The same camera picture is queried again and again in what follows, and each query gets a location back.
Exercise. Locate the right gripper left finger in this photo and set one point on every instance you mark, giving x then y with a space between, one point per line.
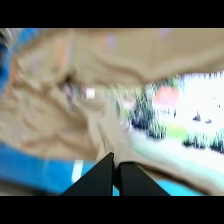
96 178

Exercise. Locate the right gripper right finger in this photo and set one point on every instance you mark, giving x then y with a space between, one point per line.
138 181

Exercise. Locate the tan garment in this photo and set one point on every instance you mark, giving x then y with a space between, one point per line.
66 110

